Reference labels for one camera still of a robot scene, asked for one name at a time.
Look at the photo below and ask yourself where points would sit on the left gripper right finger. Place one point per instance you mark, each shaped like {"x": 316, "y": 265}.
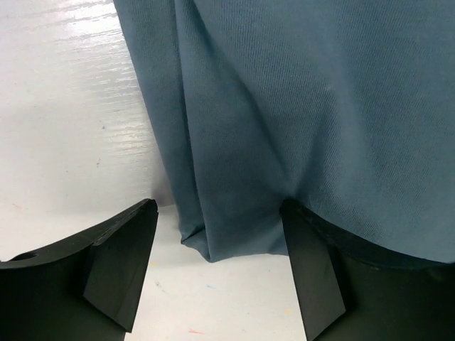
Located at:
{"x": 351, "y": 289}

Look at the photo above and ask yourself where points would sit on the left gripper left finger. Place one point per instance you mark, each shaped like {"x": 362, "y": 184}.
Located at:
{"x": 84, "y": 287}

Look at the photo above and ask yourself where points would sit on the grey-blue t shirt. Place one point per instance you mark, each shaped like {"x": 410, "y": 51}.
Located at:
{"x": 344, "y": 106}

